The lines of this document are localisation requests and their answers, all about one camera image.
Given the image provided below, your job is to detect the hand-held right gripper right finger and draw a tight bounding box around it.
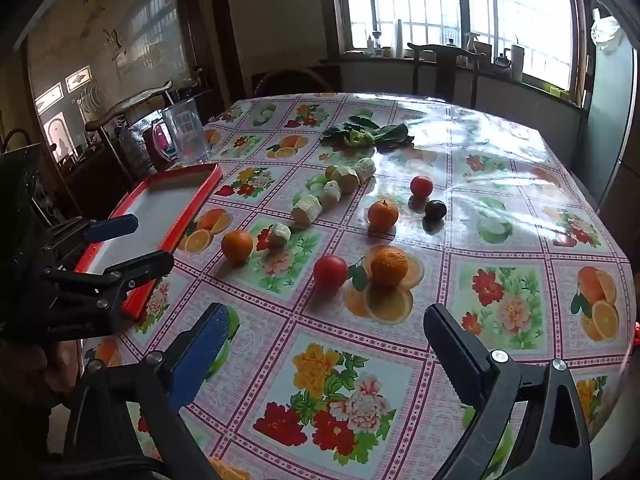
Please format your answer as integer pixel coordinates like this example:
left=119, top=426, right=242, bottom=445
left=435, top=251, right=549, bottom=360
left=422, top=303, right=593, bottom=480

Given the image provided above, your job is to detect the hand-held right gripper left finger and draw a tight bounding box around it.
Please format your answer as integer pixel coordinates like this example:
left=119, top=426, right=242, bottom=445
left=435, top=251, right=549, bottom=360
left=62, top=302, right=236, bottom=480

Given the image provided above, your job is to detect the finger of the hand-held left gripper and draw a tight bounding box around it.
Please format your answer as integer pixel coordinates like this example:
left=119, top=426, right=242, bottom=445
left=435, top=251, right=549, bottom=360
left=42, top=213, right=139, bottom=261
left=40, top=250, right=175, bottom=322

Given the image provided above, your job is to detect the red rimmed tray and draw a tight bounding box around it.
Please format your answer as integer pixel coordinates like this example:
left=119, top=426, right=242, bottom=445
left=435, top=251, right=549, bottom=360
left=75, top=162, right=224, bottom=322

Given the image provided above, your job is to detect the orange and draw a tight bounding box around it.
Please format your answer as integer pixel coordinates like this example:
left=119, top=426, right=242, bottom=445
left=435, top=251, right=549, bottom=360
left=370, top=246, right=409, bottom=286
left=221, top=229, right=254, bottom=262
left=367, top=199, right=400, bottom=230

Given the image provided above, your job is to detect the large pale cut root chunk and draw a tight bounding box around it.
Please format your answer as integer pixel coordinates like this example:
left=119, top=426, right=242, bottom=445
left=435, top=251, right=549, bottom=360
left=291, top=195, right=323, bottom=226

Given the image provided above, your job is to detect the person's left hand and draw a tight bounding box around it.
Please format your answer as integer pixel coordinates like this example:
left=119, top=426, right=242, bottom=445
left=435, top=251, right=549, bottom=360
left=30, top=342, right=83, bottom=401

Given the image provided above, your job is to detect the floral plastic tablecloth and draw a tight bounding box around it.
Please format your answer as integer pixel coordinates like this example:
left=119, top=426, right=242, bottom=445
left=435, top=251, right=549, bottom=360
left=82, top=92, right=636, bottom=480

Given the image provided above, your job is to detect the dark red container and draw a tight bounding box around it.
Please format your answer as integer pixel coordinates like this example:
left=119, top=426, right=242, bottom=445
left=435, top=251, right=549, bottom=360
left=144, top=122, right=176, bottom=171

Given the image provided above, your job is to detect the clear glass mug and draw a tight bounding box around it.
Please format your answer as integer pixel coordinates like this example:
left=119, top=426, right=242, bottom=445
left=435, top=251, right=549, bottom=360
left=159, top=97, right=213, bottom=166

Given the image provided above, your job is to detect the etched glass cabinet door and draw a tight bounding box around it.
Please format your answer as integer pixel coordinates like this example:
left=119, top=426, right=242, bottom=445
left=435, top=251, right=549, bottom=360
left=25, top=0, right=196, bottom=161

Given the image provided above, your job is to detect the dark rounded chair back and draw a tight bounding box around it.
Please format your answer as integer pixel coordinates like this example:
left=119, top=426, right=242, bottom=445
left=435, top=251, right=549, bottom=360
left=255, top=69, right=333, bottom=98

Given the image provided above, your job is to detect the leafy green vegetable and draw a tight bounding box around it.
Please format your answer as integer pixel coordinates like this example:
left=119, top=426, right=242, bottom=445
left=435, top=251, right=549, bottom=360
left=320, top=116, right=415, bottom=152

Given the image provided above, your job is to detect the dark wooden chair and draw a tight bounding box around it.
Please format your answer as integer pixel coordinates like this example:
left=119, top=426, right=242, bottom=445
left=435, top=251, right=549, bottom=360
left=406, top=42, right=493, bottom=103

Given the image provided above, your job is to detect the grey refrigerator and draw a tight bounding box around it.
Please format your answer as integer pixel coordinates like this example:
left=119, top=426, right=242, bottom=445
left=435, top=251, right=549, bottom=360
left=575, top=7, right=640, bottom=211

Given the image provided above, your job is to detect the white plastic bag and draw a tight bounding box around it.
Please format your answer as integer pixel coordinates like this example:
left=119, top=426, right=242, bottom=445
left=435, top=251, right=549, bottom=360
left=591, top=8, right=623, bottom=53

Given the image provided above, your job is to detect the barred window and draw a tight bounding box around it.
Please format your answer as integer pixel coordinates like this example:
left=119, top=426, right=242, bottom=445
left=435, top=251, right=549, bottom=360
left=330, top=0, right=583, bottom=91

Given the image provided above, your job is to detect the wooden chair with curved rail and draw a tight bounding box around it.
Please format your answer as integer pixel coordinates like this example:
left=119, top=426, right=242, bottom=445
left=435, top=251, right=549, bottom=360
left=84, top=80, right=173, bottom=186

